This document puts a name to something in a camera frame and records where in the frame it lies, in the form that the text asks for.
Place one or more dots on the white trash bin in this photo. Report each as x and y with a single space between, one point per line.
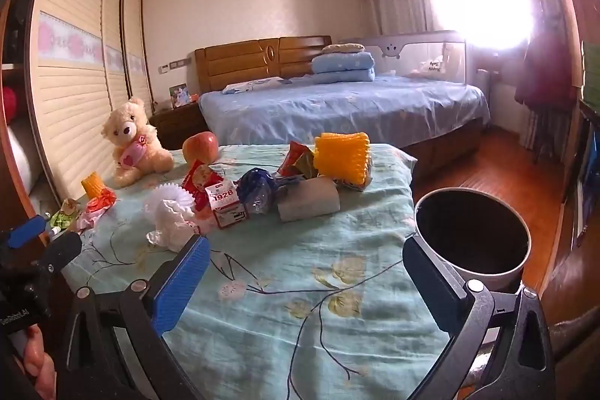
468 231

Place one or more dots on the teal floral blanket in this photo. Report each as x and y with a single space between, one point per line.
281 250

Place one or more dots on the blue printed cloth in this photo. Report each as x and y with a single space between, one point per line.
248 87

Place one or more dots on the yellow corn toy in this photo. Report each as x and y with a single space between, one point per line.
91 184

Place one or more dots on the white tissue pack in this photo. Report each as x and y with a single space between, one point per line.
309 201

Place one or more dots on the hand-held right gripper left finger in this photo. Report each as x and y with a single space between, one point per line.
180 283

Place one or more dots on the beige teddy bear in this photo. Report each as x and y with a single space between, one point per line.
136 147

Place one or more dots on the wooden nightstand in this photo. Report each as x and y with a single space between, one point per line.
173 123

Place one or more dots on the person's left hand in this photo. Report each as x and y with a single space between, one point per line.
36 358

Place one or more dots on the wall switch panel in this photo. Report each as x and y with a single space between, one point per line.
178 63

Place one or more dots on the cream slatted wardrobe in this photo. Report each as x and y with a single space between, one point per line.
70 100

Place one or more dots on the crumpled blue wrapper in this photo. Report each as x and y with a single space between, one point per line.
255 189

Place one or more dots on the red and white milk carton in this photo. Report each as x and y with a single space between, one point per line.
225 203

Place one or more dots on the photo frame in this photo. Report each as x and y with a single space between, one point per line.
179 95

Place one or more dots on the beige pillow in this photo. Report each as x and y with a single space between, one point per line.
344 48

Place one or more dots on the green drink pouch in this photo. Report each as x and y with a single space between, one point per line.
63 217

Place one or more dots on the large yellow foam fruit net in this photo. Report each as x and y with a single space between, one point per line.
340 158

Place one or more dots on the red apple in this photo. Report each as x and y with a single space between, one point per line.
200 147

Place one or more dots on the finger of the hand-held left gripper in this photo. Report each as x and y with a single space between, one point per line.
26 232
61 250

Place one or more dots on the folded blue quilt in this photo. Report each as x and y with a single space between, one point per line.
342 67

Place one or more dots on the white pleated paper liner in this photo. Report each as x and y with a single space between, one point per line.
171 193

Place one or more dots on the wooden headboard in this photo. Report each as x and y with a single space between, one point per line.
243 62

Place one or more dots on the grey mesh bed rail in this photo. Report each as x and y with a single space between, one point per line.
422 58

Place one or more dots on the red and yellow snack bag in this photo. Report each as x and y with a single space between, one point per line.
293 158

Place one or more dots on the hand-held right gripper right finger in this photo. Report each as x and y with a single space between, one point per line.
431 283

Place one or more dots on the flat television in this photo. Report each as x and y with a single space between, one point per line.
588 175

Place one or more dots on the red orange crumpled wrapper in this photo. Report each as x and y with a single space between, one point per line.
101 203

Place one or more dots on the dark red coat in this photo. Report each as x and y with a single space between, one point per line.
548 76

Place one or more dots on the bed with blue sheet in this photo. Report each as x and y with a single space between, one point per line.
351 109

